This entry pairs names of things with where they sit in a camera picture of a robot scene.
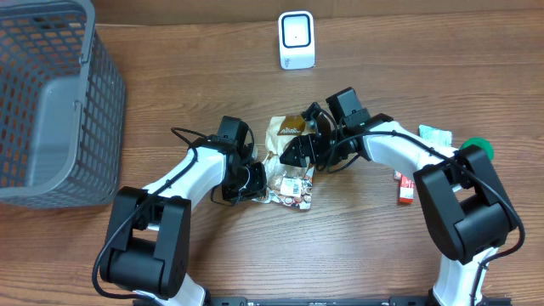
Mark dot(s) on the green lid jar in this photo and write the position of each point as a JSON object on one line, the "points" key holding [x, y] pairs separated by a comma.
{"points": [[483, 144]]}

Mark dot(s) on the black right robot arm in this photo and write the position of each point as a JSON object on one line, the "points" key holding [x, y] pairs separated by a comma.
{"points": [[465, 206]]}

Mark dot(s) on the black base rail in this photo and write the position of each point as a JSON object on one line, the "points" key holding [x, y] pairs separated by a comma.
{"points": [[392, 301]]}

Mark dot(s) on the teal snack packet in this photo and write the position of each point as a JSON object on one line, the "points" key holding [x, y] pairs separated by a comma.
{"points": [[435, 136]]}

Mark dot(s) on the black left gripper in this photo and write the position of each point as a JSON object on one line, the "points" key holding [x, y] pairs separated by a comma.
{"points": [[255, 180]]}

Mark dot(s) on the red white snack packet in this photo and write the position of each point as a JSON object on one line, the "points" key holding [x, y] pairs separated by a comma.
{"points": [[286, 185]]}

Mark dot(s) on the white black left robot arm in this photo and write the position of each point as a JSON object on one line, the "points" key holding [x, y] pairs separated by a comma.
{"points": [[147, 245]]}

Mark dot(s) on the grey plastic mesh basket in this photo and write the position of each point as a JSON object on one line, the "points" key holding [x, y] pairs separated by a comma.
{"points": [[63, 107]]}

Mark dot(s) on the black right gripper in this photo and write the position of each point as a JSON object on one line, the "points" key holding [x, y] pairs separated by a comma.
{"points": [[314, 149]]}

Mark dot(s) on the orange juice carton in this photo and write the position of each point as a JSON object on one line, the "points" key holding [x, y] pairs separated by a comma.
{"points": [[396, 175]]}

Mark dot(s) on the red stick snack packet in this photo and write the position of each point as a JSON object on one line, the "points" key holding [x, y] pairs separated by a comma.
{"points": [[406, 190]]}

